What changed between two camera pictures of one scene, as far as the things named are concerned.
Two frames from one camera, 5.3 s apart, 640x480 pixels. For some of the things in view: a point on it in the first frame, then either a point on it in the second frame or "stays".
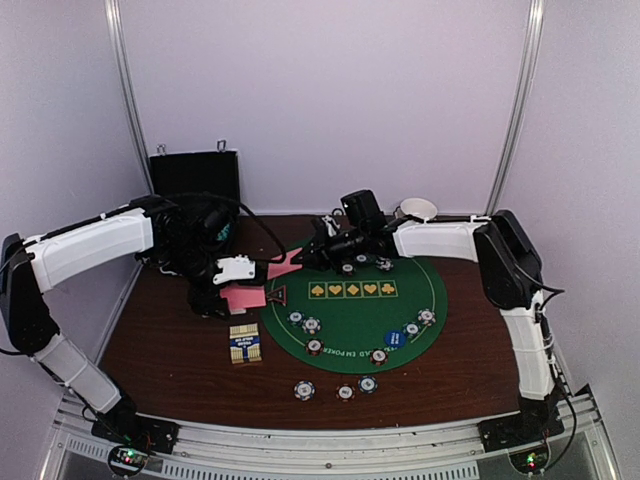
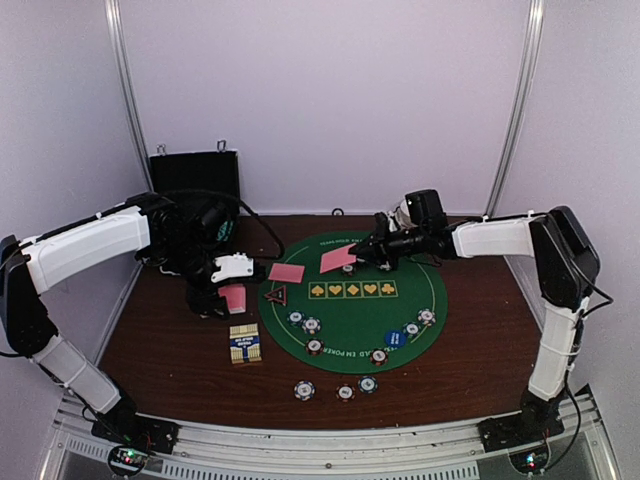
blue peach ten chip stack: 304,390 stays
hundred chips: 379,357 stays
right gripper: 318,254 -> 376,248
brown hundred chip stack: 345,392 stays
